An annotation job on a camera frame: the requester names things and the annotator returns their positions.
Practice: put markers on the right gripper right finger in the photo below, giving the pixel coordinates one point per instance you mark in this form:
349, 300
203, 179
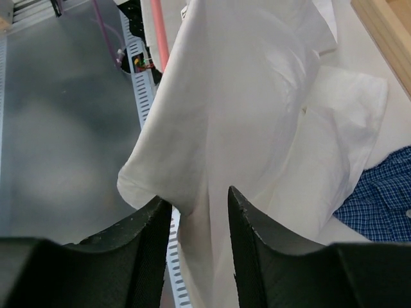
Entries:
275, 267

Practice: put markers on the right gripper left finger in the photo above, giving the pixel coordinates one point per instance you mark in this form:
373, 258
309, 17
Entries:
121, 266

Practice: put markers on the white shirt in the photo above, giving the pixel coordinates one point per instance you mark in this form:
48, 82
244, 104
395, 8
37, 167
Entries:
292, 135

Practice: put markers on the pink wire hanger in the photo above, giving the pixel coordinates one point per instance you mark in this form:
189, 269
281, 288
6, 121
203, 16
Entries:
160, 30

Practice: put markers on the blue checked shirt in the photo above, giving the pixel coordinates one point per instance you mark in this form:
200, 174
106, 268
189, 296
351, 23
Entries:
379, 207

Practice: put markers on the wooden clothes rack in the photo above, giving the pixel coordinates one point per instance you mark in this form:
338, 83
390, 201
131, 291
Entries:
388, 24

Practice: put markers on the slotted grey cable duct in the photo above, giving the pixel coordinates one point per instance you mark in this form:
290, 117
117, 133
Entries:
157, 163

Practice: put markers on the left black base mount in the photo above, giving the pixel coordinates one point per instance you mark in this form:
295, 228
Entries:
133, 12

